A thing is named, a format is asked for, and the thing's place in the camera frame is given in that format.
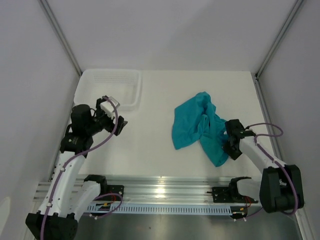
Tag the white slotted cable duct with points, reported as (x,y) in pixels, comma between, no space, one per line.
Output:
(161,209)

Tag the aluminium frame post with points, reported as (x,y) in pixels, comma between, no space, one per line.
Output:
(280,36)
(52,20)

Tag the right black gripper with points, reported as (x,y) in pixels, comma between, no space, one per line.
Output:
(232,154)

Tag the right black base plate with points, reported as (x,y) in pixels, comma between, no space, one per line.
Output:
(225,194)

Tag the right aluminium frame post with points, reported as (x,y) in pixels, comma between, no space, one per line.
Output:
(280,36)

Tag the left aluminium frame post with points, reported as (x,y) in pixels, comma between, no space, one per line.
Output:
(52,20)

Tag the teal t-shirt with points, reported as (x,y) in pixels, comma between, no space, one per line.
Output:
(197,120)

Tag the white plastic basket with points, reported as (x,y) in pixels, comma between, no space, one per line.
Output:
(124,85)

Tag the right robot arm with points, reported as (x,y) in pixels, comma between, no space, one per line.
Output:
(279,188)

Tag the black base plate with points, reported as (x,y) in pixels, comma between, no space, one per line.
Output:
(114,189)
(225,194)

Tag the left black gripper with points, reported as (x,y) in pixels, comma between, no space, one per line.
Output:
(111,124)

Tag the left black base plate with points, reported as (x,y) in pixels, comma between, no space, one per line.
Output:
(114,189)

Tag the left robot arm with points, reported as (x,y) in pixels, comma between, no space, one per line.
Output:
(58,216)

